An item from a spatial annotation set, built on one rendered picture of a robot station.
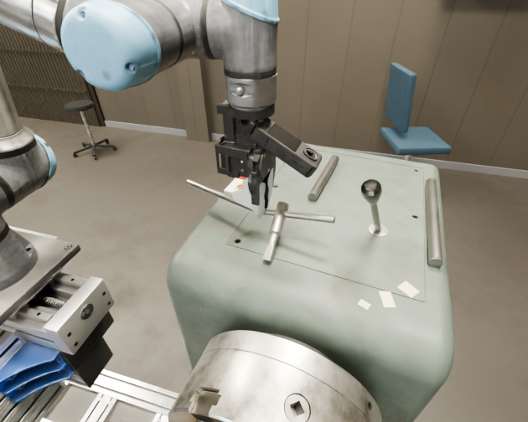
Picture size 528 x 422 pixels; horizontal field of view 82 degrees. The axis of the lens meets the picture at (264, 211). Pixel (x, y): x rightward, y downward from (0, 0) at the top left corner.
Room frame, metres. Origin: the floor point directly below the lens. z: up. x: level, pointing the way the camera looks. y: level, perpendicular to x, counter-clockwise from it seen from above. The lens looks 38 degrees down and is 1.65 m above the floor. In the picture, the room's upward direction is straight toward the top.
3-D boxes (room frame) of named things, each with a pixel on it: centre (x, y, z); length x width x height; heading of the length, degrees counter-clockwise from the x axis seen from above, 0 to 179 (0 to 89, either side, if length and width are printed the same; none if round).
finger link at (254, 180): (0.44, 0.01, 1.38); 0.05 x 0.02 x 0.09; 158
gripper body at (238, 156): (0.47, 0.03, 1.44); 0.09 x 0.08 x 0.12; 68
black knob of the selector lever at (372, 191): (0.40, -0.17, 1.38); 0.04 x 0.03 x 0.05; 158
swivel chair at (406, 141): (2.59, -1.33, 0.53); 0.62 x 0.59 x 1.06; 72
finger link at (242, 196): (0.45, 0.03, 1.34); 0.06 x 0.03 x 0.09; 68
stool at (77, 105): (3.34, 1.99, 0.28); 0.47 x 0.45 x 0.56; 77
